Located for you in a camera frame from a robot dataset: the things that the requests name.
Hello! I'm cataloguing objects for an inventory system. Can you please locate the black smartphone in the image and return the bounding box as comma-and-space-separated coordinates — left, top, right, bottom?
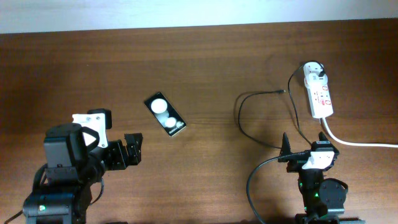
144, 92, 187, 137

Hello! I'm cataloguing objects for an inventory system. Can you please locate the black charging cable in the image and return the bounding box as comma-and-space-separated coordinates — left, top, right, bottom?
238, 60, 326, 149

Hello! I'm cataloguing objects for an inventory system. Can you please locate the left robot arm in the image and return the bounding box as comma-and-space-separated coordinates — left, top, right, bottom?
22, 123, 143, 223

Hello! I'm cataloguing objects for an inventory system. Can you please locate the white USB charger plug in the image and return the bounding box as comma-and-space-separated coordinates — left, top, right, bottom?
303, 62, 328, 88

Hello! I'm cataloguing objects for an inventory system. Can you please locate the white power strip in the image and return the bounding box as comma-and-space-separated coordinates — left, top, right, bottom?
303, 61, 334, 119

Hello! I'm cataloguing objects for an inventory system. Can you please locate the right camera black cable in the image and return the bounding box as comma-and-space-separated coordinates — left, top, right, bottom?
246, 151, 312, 224

